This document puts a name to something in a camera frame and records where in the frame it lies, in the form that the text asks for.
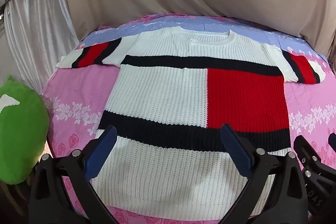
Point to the white satin curtain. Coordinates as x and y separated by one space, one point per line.
36 29

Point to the white red navy knit sweater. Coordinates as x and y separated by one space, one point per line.
162 87

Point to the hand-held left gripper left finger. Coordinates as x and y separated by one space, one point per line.
101 148

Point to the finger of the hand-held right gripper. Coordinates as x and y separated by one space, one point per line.
305 150
332 138

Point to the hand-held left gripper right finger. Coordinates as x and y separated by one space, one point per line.
236 151

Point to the green plush pillow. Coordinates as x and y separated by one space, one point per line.
21 134

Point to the pink floral bed sheet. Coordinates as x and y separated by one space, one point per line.
78 92

